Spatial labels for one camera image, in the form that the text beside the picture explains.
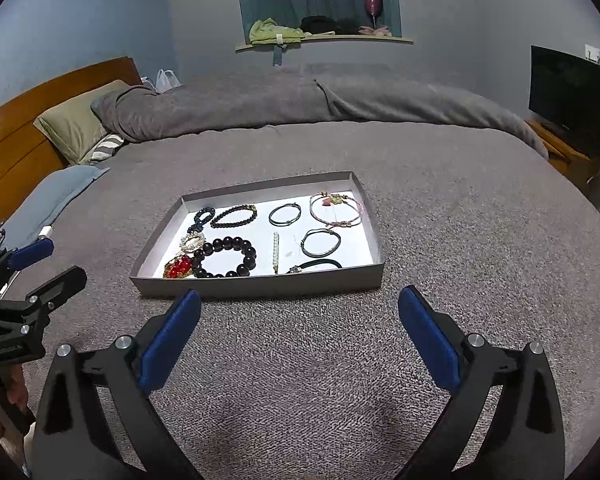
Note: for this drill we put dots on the black television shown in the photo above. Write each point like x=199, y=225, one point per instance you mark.
x=575, y=100

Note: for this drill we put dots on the wooden headboard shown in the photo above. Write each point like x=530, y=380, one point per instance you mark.
x=15, y=135

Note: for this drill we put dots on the pale green bead strand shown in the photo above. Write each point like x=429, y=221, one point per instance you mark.
x=275, y=252

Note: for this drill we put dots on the wooden window shelf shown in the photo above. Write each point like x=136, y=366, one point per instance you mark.
x=330, y=40

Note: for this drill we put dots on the pink cloth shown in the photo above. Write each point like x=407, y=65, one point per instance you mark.
x=375, y=31

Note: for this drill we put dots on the person's left hand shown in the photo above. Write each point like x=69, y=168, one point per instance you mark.
x=16, y=387

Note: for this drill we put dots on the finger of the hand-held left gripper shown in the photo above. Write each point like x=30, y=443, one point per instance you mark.
x=62, y=282
x=32, y=252

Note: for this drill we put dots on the black cloth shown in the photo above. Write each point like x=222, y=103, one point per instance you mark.
x=325, y=24

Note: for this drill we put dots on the white plastic bag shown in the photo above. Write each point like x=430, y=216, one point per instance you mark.
x=165, y=80

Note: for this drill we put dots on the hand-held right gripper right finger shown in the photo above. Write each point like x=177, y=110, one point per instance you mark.
x=427, y=340

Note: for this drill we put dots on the olive green pillow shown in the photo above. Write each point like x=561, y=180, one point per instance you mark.
x=72, y=125

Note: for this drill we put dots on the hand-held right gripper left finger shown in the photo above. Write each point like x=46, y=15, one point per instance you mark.
x=172, y=342

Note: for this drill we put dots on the striped pillow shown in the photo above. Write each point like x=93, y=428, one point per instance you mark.
x=105, y=147

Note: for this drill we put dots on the grey bed blanket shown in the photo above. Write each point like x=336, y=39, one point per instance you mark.
x=480, y=260

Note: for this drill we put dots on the grey cardboard tray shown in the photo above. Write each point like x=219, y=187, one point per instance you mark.
x=260, y=240

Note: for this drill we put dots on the pink balloon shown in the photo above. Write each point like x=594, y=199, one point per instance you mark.
x=373, y=0

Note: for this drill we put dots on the wooden television stand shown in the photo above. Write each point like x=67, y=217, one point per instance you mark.
x=560, y=147

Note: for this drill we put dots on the blue grey cloth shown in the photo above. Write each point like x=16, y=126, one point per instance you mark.
x=55, y=195

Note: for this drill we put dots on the grey duvet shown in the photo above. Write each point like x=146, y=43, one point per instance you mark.
x=280, y=100

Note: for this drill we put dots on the green cloth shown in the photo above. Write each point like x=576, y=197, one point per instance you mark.
x=272, y=31

